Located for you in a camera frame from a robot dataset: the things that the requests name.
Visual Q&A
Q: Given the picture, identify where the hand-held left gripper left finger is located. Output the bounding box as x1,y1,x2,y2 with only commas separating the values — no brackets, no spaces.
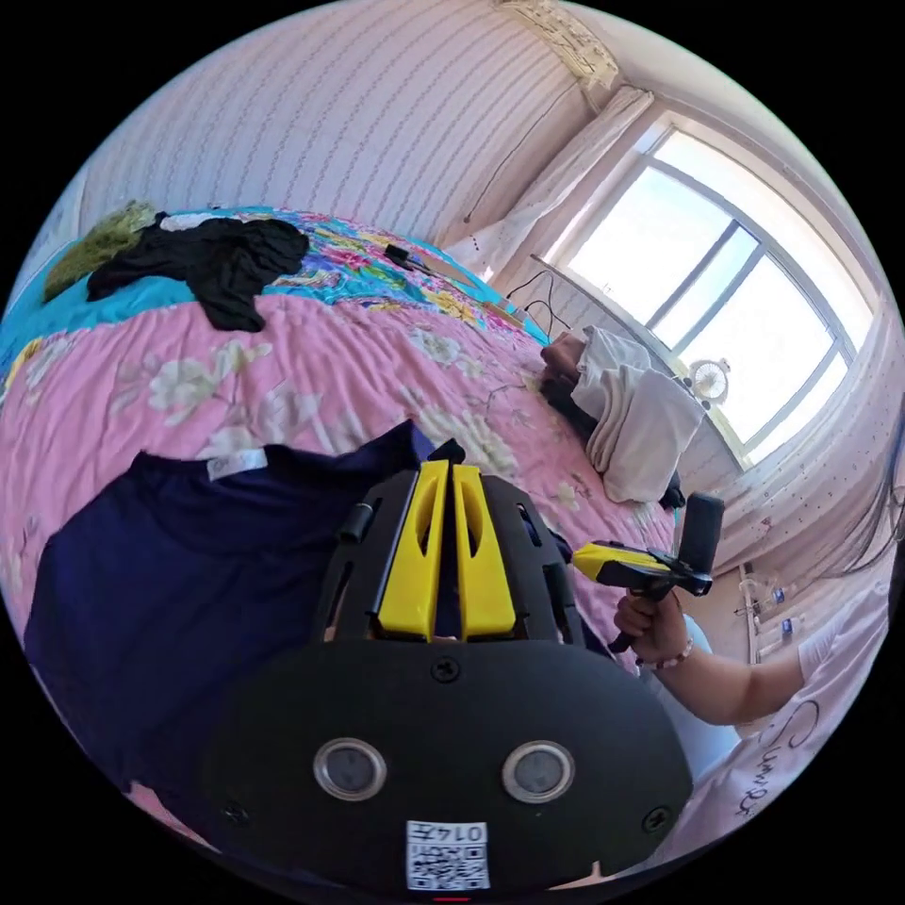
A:
372,457,450,643

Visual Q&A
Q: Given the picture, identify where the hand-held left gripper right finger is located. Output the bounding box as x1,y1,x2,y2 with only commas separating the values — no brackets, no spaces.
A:
452,463,518,643

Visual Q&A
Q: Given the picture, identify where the dark blue short sleeve shirt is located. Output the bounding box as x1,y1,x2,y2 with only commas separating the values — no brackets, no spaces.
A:
21,420,617,849

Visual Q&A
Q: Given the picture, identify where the person's right forearm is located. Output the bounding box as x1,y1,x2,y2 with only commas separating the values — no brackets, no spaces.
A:
635,639,811,730

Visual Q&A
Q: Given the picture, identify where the person's right hand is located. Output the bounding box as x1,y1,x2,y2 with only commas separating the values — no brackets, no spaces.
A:
613,592,698,671

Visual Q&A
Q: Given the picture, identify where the pile of white folded clothes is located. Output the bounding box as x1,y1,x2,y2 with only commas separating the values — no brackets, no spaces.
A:
540,324,708,507

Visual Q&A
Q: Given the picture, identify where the white dotted curtain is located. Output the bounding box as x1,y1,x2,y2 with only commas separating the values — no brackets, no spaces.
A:
445,84,655,284
714,296,905,588

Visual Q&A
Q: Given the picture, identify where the small white fan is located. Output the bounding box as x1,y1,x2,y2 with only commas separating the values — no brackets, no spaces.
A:
689,358,733,411

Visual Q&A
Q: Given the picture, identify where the person's body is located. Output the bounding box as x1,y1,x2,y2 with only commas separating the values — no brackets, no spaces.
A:
635,409,905,878

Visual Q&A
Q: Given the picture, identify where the bed with floral quilt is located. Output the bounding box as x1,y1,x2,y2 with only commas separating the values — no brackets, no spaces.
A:
0,205,683,849

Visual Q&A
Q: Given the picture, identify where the window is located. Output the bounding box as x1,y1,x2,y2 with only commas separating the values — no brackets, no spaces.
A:
565,126,878,468

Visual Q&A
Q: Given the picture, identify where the pile of black and green clothes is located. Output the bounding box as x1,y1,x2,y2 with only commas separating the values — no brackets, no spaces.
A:
41,200,312,334

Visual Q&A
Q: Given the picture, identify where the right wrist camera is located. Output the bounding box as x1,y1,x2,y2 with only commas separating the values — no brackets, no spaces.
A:
677,492,725,578

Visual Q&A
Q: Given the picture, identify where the black cable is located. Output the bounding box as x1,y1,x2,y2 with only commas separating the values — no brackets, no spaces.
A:
507,271,570,335

